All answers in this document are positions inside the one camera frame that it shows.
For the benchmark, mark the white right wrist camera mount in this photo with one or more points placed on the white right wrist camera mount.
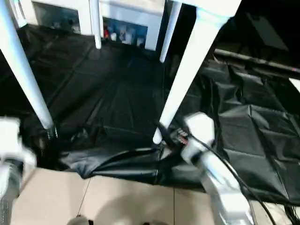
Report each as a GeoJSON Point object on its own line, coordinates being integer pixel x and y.
{"type": "Point", "coordinates": [201, 126]}

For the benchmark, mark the dark robot left foot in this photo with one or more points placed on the dark robot left foot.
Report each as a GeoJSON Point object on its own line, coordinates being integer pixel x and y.
{"type": "Point", "coordinates": [78, 221]}

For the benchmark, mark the white bottle blue print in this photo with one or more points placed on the white bottle blue print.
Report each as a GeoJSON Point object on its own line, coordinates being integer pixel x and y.
{"type": "Point", "coordinates": [127, 35]}

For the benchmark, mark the red package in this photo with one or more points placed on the red package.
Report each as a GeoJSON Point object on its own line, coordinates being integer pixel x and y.
{"type": "Point", "coordinates": [106, 31]}

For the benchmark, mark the large black box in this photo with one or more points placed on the large black box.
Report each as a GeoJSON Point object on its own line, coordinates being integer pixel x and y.
{"type": "Point", "coordinates": [185, 39]}

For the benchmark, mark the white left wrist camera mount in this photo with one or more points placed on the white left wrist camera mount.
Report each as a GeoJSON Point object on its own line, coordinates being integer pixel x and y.
{"type": "Point", "coordinates": [9, 140]}

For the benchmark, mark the small white bottle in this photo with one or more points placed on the small white bottle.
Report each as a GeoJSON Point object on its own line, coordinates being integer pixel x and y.
{"type": "Point", "coordinates": [114, 36]}

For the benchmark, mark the black work mat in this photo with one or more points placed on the black work mat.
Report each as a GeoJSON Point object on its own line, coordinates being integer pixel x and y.
{"type": "Point", "coordinates": [105, 93]}

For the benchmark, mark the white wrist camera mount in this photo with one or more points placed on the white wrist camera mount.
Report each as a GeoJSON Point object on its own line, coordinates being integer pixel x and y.
{"type": "Point", "coordinates": [201, 126]}
{"type": "Point", "coordinates": [9, 140]}

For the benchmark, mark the white glass-door cabinet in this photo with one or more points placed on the white glass-door cabinet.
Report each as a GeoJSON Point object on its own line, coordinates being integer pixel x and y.
{"type": "Point", "coordinates": [131, 14]}

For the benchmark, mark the white jar red label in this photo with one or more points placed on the white jar red label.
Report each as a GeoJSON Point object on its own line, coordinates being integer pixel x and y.
{"type": "Point", "coordinates": [140, 42]}

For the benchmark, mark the white flat board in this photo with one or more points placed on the white flat board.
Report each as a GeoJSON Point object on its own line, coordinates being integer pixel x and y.
{"type": "Point", "coordinates": [295, 84]}

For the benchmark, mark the silver metal bar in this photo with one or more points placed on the silver metal bar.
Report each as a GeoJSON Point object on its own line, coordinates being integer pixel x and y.
{"type": "Point", "coordinates": [257, 61]}

